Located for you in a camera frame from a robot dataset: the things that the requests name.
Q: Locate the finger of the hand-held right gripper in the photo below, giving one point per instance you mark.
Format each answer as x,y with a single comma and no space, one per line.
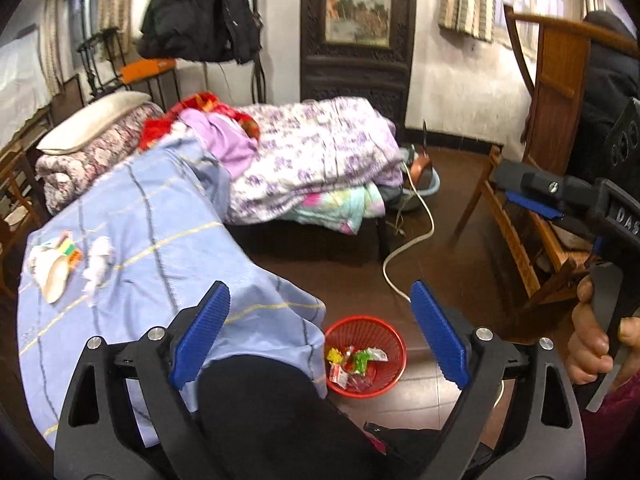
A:
530,205

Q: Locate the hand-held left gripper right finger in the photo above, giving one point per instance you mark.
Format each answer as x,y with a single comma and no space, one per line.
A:
440,335

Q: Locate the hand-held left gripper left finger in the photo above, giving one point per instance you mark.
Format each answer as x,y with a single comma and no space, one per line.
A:
200,332

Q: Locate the red plastic basket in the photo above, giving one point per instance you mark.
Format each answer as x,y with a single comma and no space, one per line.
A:
385,335

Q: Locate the clear wrapper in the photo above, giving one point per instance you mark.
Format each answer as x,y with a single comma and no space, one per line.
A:
379,355

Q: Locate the green snack packet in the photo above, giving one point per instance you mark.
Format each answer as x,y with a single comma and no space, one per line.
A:
361,360

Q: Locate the yellow wrapper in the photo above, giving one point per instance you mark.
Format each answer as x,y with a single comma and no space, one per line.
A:
334,355

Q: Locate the red white wrapper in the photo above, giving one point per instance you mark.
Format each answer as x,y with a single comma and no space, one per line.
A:
339,375

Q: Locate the person's right forearm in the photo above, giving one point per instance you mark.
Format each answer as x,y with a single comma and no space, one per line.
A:
615,430

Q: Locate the person's right hand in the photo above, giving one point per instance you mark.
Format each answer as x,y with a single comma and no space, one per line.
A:
585,330

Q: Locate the blue checked blanket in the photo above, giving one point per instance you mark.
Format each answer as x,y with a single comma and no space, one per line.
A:
165,240

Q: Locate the light blue basin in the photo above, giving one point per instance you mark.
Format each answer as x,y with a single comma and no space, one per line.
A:
431,187

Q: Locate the wooden armchair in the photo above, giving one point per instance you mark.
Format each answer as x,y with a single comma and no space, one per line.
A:
555,85

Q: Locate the white crumpled tissue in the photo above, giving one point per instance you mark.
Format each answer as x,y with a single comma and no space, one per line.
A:
97,265

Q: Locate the dark coat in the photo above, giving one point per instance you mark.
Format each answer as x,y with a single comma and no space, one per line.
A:
605,85

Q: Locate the white printed packet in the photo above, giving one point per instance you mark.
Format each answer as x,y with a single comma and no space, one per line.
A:
70,250

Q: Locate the white and colourful wrapper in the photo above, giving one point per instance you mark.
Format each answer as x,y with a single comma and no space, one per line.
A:
52,277

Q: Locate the pastel tie-dye blanket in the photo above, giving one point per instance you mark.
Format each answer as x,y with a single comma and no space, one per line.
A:
340,210

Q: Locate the lilac cloth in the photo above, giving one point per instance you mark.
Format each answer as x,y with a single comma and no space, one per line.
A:
225,140

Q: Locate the dark floral quilt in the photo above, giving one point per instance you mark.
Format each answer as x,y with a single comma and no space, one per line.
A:
100,160

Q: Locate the red blanket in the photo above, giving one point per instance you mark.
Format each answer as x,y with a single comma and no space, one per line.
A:
155,130

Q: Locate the purple floral quilt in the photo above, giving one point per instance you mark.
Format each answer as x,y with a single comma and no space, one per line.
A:
320,150

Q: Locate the wooden chair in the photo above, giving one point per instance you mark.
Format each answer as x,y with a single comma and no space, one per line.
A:
15,215

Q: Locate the white pillow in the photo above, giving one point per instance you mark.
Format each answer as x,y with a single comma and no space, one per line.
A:
90,122

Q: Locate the black coat stand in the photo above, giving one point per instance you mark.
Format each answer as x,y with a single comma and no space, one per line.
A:
258,80

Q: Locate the carved screen with painting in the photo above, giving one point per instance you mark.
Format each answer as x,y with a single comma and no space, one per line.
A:
357,5

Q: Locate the white cloth cover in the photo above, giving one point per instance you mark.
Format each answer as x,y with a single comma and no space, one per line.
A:
20,85

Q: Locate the black metal stand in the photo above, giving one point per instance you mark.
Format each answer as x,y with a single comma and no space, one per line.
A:
97,40

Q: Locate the black jacket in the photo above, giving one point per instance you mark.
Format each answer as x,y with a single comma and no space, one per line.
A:
200,5

